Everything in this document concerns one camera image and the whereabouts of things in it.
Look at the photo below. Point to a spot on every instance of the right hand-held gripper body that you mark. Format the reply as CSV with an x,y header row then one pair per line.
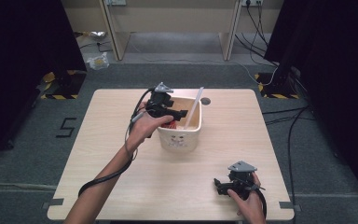
x,y
240,183

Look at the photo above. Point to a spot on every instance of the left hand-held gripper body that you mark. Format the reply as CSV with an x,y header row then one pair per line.
x,y
158,102

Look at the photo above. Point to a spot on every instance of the small red item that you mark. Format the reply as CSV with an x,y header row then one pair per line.
x,y
170,125

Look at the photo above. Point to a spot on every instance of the long white plastic tube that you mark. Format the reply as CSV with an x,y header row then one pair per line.
x,y
195,104

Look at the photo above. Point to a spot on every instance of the cream container with face print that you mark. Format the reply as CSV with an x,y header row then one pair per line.
x,y
180,140

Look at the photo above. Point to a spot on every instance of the person's right hand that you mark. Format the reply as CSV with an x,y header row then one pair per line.
x,y
251,208

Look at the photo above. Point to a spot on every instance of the person's left hand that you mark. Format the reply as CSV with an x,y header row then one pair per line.
x,y
143,129

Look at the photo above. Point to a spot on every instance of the dark round table grommet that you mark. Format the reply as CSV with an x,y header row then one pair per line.
x,y
205,101

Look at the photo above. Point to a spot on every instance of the grey tape piece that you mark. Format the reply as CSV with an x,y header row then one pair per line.
x,y
287,205
54,202

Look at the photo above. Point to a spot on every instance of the clear plastic bag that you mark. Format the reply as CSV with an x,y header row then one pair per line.
x,y
98,61

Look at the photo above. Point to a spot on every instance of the crumpled silver foil bag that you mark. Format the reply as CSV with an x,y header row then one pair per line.
x,y
95,34

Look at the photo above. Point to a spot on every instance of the striped black stand base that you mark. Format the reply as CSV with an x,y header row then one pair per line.
x,y
65,87
276,88

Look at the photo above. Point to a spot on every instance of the black curtain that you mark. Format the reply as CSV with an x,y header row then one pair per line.
x,y
338,62
21,46

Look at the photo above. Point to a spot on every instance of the light wooden desk frame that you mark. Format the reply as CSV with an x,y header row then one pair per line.
x,y
118,40

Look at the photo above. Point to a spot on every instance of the wall power socket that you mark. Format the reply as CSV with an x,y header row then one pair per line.
x,y
115,2
252,2

